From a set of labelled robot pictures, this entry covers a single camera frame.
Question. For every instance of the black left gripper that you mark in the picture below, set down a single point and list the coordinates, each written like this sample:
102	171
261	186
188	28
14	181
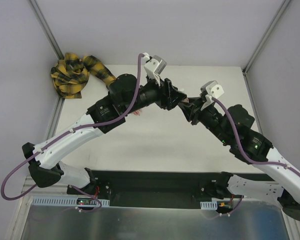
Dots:
166	93

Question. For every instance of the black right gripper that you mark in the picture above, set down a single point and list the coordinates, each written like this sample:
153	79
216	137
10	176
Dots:
195	110

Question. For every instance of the clear nail polish bottle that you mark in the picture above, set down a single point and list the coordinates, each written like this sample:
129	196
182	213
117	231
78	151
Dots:
185	100

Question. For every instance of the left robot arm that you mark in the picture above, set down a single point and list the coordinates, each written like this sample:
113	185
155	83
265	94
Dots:
124	96

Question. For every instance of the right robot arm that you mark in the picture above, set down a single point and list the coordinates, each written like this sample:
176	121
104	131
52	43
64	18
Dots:
233	129

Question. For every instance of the mannequin hand with painted nails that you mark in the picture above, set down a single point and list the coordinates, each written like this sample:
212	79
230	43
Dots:
137	112

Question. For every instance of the yellow plaid shirt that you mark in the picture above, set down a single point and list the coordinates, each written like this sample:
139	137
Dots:
71	74

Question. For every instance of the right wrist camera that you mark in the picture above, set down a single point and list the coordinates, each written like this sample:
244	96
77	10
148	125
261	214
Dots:
210	91

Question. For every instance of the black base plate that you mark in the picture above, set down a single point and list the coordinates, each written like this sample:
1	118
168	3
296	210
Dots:
168	190

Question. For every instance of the right white cable duct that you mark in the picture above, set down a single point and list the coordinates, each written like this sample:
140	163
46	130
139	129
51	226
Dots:
215	205

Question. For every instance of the white cable duct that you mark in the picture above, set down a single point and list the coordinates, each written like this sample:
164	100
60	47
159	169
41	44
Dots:
58	201
215	205

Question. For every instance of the aluminium frame post right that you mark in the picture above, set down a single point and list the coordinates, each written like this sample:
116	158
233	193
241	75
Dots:
283	8

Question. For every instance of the aluminium frame post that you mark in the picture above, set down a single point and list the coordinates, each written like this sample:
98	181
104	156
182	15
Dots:
283	8
46	28

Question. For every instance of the aluminium frame post left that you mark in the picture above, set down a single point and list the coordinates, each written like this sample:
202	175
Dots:
46	28

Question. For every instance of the aluminium rail left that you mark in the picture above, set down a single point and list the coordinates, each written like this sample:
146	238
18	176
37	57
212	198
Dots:
29	184

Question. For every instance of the left white cable duct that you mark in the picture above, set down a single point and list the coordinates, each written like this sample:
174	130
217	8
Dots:
58	201

